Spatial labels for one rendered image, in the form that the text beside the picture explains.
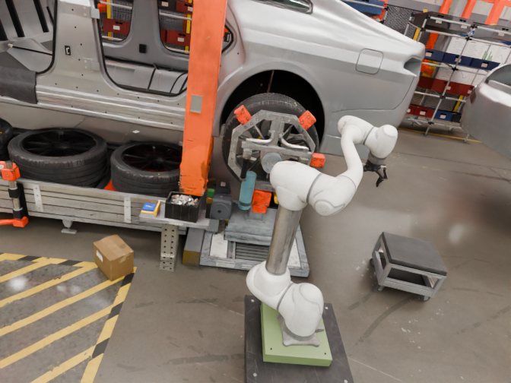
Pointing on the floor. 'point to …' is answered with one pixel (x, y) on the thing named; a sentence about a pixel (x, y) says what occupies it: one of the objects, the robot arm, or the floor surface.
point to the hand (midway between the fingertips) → (365, 182)
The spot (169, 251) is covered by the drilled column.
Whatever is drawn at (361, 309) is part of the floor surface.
